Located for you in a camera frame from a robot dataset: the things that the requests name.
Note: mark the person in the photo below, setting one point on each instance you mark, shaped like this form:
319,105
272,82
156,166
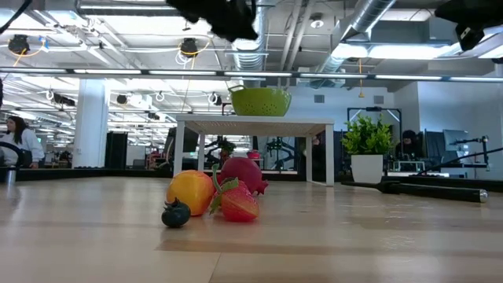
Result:
23,141
409,141

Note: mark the long ceiling light strip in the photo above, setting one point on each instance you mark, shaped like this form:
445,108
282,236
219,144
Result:
98,72

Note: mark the grey metal cylinder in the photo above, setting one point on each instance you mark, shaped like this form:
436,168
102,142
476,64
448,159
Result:
10,176

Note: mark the black partition screen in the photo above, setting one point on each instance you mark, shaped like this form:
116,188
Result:
116,149

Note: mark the pale yellow-red strawberry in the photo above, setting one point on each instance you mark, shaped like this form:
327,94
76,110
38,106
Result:
239,204

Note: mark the green plant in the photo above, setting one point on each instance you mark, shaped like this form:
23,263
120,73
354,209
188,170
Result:
367,137

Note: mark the black background frame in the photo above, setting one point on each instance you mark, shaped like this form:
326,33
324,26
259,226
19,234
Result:
373,109

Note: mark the dark blueberry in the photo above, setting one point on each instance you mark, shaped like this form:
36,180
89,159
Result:
175,214

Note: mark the monitor on black arm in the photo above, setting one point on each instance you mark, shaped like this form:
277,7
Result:
455,139

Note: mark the small red pot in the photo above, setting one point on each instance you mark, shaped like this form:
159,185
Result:
253,154

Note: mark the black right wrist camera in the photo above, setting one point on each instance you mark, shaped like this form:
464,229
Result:
469,37

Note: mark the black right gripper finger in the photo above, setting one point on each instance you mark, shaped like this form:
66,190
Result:
448,12

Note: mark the green colander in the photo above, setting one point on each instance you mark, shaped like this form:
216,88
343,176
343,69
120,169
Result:
259,102

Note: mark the white perforated riser shelf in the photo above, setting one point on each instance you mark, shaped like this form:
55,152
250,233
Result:
255,126

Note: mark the white building column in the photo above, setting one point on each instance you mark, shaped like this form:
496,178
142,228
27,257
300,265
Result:
91,122

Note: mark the black round wheel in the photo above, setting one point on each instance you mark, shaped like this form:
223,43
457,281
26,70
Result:
17,151

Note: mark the silver spiral air duct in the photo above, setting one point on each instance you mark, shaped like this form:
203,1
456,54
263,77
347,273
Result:
249,55
373,12

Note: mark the black kitchen knife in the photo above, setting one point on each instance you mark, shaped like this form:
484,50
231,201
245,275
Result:
432,191

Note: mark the yellow-red peach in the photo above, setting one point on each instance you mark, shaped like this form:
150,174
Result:
190,192

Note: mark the small background potted plant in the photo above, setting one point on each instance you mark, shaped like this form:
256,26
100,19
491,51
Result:
227,147

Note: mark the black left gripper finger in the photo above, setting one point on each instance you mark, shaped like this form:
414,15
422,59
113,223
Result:
236,29

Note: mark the dark red apple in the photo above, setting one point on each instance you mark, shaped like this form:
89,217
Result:
241,171

